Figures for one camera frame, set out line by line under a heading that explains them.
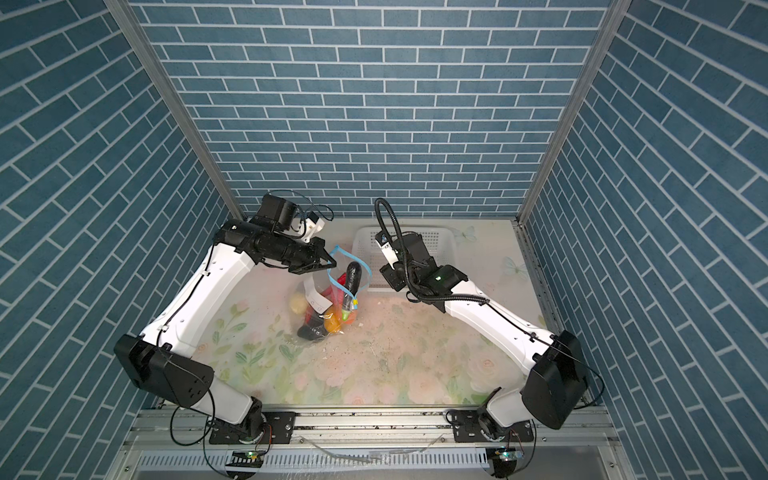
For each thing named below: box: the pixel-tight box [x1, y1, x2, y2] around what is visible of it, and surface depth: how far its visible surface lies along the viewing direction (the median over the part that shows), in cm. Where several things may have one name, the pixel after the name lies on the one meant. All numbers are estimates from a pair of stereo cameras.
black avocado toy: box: [297, 321, 328, 341], surface depth 86 cm
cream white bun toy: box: [289, 293, 308, 315], surface depth 91 cm
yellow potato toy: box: [323, 312, 342, 333], surface depth 86 cm
